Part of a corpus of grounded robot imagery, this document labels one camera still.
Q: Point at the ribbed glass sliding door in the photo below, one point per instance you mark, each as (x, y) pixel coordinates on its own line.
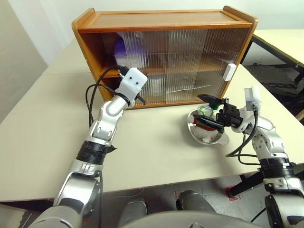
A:
(221, 47)
(154, 59)

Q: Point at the steel bowl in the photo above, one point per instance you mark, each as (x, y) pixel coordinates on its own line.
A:
(202, 137)

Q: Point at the grey rounded shape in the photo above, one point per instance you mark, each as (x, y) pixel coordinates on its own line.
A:
(194, 204)
(133, 213)

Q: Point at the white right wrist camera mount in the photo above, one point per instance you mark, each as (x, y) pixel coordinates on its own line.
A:
(253, 97)

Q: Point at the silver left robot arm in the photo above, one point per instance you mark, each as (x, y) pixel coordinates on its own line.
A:
(104, 123)

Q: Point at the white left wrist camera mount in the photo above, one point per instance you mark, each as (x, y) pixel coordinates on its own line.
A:
(131, 82)

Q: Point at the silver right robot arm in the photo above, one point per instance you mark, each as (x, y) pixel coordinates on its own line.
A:
(270, 147)

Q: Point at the wooden cabinet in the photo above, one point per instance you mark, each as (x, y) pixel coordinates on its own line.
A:
(161, 21)

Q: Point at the red floor tape mark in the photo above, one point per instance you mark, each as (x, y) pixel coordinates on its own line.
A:
(234, 196)

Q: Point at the purple plate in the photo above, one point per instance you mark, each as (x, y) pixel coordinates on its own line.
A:
(120, 50)

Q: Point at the white bottle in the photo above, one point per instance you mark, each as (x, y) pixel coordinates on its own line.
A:
(155, 85)

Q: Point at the beige table with black legs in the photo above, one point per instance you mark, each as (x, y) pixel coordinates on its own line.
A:
(280, 40)

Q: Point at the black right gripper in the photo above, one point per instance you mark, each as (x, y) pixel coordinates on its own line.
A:
(229, 116)

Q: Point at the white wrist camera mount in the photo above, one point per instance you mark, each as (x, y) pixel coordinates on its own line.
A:
(253, 97)
(131, 82)

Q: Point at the black table leg frame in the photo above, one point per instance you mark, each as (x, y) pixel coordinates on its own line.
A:
(247, 180)

